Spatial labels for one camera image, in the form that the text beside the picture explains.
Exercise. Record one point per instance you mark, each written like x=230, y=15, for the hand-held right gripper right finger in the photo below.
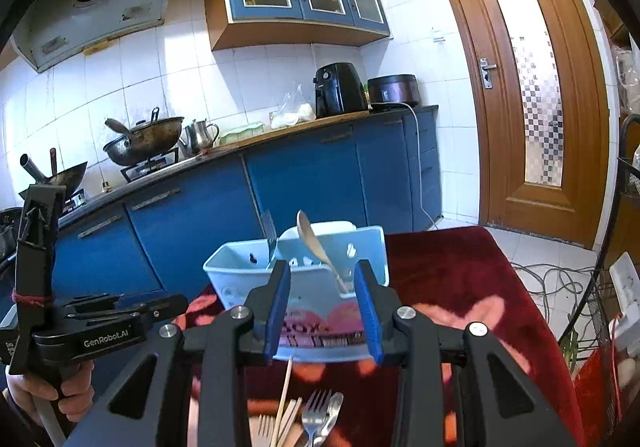
x=368, y=317

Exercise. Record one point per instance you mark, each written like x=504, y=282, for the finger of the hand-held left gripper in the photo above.
x=95, y=301
x=152, y=309

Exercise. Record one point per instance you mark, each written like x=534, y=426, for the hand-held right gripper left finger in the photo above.
x=277, y=312

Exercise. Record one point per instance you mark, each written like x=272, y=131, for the light blue utensil box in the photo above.
x=235, y=277

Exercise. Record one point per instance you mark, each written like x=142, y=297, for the metal spoon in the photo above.
x=332, y=409

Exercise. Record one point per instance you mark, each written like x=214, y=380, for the person's left hand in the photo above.
x=80, y=392

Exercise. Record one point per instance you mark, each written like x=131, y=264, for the wooden spoon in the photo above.
x=312, y=244

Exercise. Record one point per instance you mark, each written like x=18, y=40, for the tall metal fork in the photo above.
x=268, y=229

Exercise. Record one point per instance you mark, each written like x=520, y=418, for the red floral blanket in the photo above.
x=450, y=267

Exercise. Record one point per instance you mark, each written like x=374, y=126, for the blue base kitchen cabinets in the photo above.
x=300, y=187

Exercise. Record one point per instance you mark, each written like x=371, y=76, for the small black wok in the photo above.
x=65, y=174

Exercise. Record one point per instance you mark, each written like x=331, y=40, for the gas stove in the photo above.
x=150, y=164

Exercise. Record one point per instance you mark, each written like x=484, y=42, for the large black wok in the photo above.
x=145, y=142

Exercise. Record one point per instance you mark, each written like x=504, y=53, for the metal kettle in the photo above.
x=200, y=134

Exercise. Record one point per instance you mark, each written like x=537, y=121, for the green plastic container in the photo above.
x=240, y=133

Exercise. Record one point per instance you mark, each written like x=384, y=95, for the wooden door with glass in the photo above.
x=520, y=207

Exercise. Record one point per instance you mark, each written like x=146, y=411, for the clear plastic bag with food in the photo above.
x=295, y=109

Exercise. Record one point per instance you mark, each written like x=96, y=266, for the dark rice cooker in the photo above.
x=392, y=89

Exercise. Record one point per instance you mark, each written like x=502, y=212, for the black air fryer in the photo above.
x=337, y=89

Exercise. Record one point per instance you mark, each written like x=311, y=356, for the red plastic bag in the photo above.
x=595, y=377

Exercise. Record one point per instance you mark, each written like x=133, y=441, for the white power strip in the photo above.
x=627, y=287

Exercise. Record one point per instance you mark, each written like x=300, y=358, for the range hood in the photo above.
x=100, y=2

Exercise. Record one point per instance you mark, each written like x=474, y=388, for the wall switch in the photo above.
x=438, y=38

